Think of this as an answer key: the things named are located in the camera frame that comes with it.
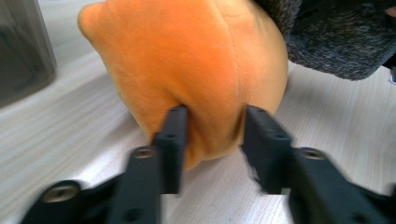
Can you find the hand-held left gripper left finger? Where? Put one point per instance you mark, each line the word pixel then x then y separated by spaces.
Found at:
pixel 172 149

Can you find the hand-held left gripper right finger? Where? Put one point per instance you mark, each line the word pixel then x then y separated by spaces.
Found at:
pixel 267 146

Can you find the orange plush toy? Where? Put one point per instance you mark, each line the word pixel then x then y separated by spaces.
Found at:
pixel 186 62

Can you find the grey fluffy cloth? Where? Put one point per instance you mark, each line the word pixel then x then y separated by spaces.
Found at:
pixel 336 46

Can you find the storage box with white lid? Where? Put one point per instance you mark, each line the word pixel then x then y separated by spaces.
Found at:
pixel 21 53

